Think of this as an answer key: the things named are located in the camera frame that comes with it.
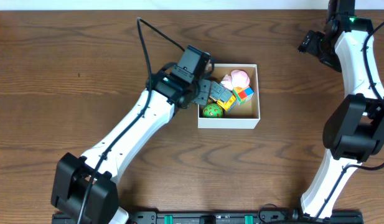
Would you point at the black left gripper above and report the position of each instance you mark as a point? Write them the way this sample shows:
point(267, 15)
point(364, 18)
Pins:
point(203, 92)

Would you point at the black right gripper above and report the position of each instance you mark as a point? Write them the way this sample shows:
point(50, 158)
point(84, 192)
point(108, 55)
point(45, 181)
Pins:
point(311, 43)

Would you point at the yellow grey toy truck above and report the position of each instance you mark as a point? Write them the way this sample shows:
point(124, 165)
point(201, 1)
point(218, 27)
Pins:
point(221, 96)

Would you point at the green patterned egg ball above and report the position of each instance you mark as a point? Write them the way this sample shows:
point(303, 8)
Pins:
point(212, 110)

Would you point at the pink duck toy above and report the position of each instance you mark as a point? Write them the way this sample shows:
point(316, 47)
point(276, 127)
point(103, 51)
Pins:
point(236, 79)

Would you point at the colourful puzzle cube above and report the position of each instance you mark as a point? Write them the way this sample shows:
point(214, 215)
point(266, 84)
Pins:
point(243, 94)

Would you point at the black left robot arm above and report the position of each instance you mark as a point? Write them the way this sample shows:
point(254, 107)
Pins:
point(85, 187)

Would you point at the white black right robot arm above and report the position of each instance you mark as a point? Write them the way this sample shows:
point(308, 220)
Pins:
point(355, 130)

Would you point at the white cardboard box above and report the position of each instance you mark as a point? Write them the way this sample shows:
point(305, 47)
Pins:
point(245, 116)

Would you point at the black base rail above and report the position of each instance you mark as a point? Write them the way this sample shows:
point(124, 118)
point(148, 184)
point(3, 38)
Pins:
point(223, 218)

